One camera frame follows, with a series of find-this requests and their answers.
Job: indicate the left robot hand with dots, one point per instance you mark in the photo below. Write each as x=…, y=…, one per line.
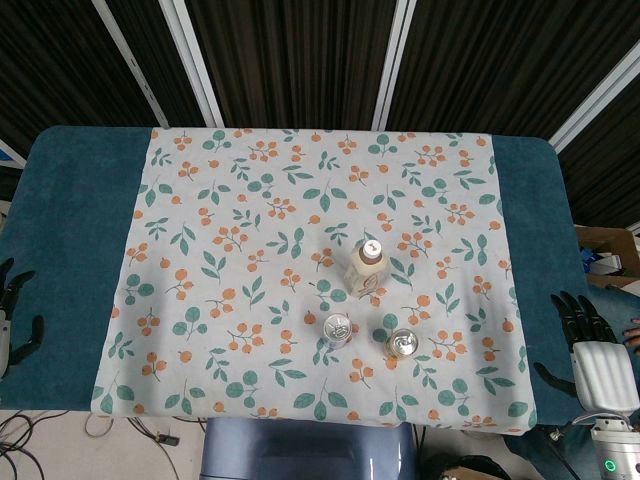
x=11, y=320

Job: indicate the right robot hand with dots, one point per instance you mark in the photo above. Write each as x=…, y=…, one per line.
x=600, y=360

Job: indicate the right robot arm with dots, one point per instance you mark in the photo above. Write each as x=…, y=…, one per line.
x=617, y=447

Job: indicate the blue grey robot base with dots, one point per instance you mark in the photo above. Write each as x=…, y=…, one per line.
x=305, y=450

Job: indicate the beige bottle with brown cap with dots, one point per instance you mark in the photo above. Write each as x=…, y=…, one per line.
x=365, y=270

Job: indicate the teal table cover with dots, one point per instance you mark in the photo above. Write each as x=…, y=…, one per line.
x=65, y=260

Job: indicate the cardboard box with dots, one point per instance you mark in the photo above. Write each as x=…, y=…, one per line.
x=607, y=250

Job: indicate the gold beverage can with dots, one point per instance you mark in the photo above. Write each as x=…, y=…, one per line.
x=401, y=345

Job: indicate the silver red can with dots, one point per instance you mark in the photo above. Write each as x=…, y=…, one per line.
x=337, y=331

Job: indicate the floral patterned cloth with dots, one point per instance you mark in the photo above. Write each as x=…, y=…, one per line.
x=310, y=280

